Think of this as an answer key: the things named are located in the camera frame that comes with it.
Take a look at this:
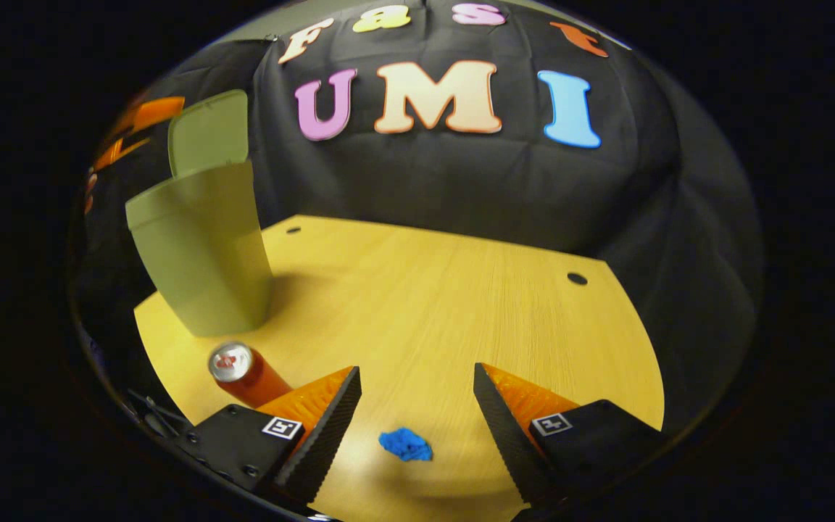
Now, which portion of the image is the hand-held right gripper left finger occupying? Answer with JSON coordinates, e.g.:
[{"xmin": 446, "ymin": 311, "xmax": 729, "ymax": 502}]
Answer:
[{"xmin": 175, "ymin": 366, "xmax": 362, "ymax": 508}]

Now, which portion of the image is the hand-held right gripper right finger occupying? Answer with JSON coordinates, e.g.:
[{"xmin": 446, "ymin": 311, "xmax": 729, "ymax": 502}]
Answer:
[{"xmin": 473, "ymin": 362, "xmax": 668, "ymax": 520}]

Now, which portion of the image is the blue paper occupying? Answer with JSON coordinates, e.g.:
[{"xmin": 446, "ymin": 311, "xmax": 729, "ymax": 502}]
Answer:
[{"xmin": 378, "ymin": 427, "xmax": 433, "ymax": 463}]

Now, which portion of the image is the red pop can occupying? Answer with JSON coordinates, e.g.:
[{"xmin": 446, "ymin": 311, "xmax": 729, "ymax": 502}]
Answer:
[{"xmin": 207, "ymin": 341, "xmax": 294, "ymax": 408}]

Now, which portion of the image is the green desktop garbage bin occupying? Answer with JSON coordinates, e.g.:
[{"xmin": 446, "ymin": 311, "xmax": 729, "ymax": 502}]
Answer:
[{"xmin": 125, "ymin": 88, "xmax": 275, "ymax": 338}]

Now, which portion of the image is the wooden desktop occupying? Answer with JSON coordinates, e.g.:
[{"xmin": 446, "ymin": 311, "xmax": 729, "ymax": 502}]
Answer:
[{"xmin": 133, "ymin": 215, "xmax": 666, "ymax": 522}]

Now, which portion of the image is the black backdrop cloth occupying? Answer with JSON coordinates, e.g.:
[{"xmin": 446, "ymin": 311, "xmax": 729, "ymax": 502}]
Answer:
[{"xmin": 73, "ymin": 0, "xmax": 765, "ymax": 436}]

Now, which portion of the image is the black cable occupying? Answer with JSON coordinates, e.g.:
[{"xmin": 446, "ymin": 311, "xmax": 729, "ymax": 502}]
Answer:
[{"xmin": 124, "ymin": 388, "xmax": 194, "ymax": 439}]

